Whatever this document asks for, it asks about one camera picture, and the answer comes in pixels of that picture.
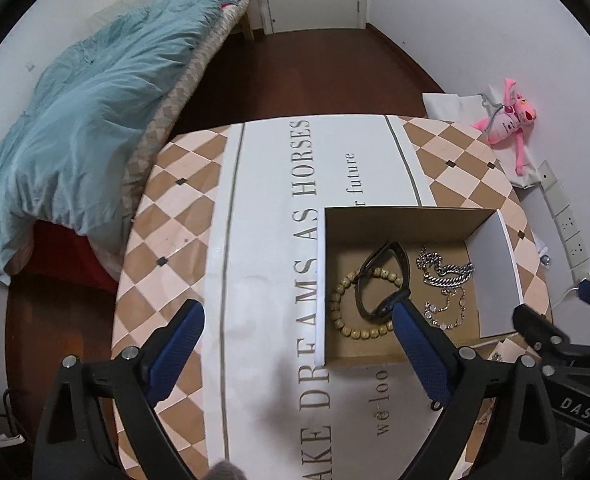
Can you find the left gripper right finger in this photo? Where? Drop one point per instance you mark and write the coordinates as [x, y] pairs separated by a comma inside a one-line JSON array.
[[430, 352]]

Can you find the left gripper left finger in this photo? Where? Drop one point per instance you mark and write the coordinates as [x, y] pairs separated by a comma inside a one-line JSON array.
[[168, 349]]

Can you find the black wristband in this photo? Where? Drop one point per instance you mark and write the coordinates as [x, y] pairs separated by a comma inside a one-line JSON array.
[[389, 267]]

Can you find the white cardboard box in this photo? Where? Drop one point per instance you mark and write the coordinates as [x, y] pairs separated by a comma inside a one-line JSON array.
[[480, 309]]

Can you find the checkered printed tablecloth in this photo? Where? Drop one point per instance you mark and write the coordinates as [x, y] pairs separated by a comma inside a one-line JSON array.
[[230, 217]]

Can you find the pink panther plush toy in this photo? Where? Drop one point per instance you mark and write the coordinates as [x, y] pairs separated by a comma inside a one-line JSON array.
[[511, 119]]

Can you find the teal duvet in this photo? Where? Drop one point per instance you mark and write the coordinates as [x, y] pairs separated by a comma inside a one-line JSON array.
[[79, 154]]

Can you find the white cloth covered stool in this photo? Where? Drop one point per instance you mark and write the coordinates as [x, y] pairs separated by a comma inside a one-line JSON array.
[[470, 109]]

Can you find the bed with patterned mattress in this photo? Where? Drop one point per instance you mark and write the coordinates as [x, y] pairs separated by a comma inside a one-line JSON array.
[[234, 18]]

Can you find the white wall power strip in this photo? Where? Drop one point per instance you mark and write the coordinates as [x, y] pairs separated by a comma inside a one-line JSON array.
[[563, 217]]

